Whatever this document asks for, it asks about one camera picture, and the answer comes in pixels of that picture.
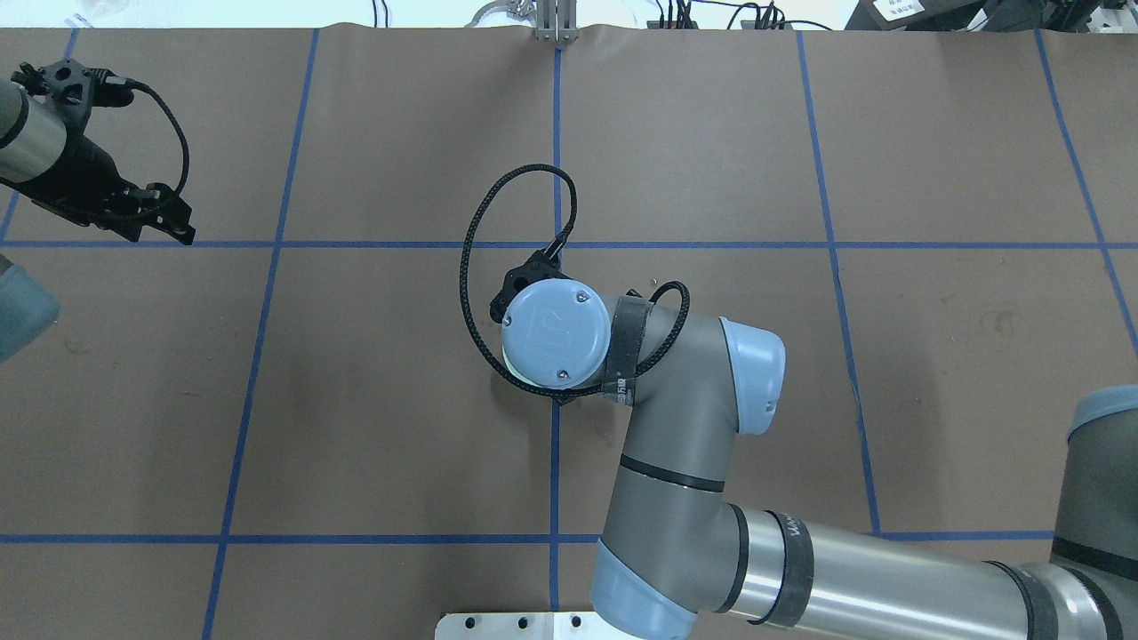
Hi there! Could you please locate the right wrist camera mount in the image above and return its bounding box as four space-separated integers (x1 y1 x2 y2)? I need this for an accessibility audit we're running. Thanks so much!
489 251 568 325

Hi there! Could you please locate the white camera pillar mount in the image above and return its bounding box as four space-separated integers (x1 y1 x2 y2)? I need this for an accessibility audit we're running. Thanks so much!
434 612 630 639

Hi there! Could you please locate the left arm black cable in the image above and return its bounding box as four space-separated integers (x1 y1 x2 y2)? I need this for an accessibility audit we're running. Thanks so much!
98 77 191 223

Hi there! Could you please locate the aluminium frame post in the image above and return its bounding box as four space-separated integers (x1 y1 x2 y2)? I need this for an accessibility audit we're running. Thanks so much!
533 0 580 44

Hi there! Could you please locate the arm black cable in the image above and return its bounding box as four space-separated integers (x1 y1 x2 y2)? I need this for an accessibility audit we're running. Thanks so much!
98 77 191 223
459 164 692 397

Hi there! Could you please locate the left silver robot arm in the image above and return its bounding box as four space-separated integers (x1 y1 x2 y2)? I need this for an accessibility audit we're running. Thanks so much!
3 68 196 244

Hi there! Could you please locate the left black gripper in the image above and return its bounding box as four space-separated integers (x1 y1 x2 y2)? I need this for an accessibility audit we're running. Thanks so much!
26 133 196 246

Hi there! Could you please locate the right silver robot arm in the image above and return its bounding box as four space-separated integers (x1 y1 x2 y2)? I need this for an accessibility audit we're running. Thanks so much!
490 274 1135 639

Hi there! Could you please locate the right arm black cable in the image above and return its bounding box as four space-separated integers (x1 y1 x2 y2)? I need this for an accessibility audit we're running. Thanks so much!
459 164 692 397

